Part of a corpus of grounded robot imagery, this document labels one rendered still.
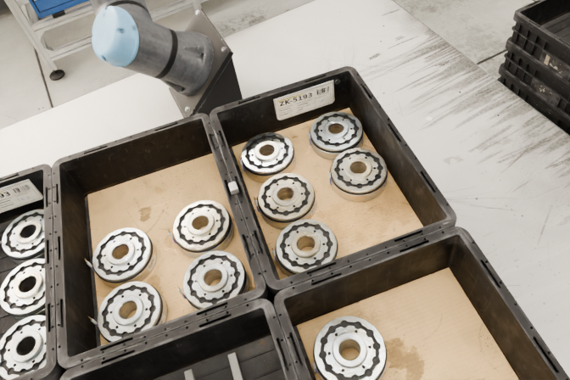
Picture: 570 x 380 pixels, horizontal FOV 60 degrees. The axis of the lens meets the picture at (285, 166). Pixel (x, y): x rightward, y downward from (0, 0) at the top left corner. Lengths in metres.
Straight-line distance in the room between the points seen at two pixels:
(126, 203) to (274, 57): 0.63
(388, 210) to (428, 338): 0.23
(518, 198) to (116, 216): 0.80
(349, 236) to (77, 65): 2.28
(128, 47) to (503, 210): 0.83
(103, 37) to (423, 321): 0.82
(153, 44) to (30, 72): 1.97
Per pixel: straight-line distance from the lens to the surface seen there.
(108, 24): 1.11
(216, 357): 0.80
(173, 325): 0.73
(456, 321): 0.81
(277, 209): 0.86
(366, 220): 0.87
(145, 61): 1.11
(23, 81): 3.00
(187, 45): 1.15
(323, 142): 0.94
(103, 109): 1.42
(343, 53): 1.39
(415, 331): 0.79
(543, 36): 1.71
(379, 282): 0.78
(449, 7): 2.83
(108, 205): 1.01
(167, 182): 0.99
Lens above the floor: 1.57
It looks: 51 degrees down
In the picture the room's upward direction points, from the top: 11 degrees counter-clockwise
